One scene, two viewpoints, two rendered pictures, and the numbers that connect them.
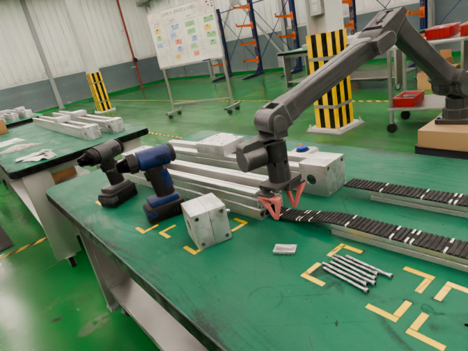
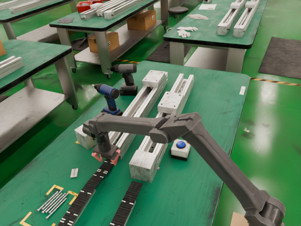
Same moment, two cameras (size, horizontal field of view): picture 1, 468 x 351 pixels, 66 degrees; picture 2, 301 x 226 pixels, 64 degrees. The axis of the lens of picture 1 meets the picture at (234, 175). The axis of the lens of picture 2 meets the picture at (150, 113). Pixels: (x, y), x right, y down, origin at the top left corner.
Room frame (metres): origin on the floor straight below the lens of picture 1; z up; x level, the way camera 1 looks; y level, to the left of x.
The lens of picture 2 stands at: (0.67, -0.94, 1.67)
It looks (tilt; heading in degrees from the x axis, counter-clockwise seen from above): 36 degrees down; 62
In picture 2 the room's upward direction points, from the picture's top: 4 degrees counter-clockwise
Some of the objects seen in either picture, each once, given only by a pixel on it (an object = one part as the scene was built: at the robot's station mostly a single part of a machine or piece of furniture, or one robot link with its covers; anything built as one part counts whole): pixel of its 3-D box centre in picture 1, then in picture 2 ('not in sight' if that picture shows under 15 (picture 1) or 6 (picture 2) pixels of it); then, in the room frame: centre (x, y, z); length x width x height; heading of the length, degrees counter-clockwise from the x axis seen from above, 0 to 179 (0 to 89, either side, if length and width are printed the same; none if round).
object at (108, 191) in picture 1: (104, 176); (122, 79); (1.21, 0.44, 0.89); 0.20 x 0.08 x 0.22; 145
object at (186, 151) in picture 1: (223, 159); (171, 111); (1.32, 0.03, 0.82); 0.80 x 0.10 x 0.09; 40
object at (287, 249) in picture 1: (285, 249); (74, 173); (0.70, -0.08, 0.78); 0.05 x 0.03 x 0.01; 66
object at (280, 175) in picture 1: (278, 172); (104, 145); (0.86, -0.11, 0.91); 0.10 x 0.07 x 0.07; 130
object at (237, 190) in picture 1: (184, 179); (141, 106); (1.20, 0.17, 0.82); 0.80 x 0.10 x 0.09; 40
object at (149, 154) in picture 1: (148, 186); (106, 101); (1.02, 0.26, 0.89); 0.20 x 0.08 x 0.22; 112
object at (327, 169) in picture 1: (324, 171); (146, 166); (0.99, -0.27, 0.83); 0.12 x 0.09 x 0.10; 130
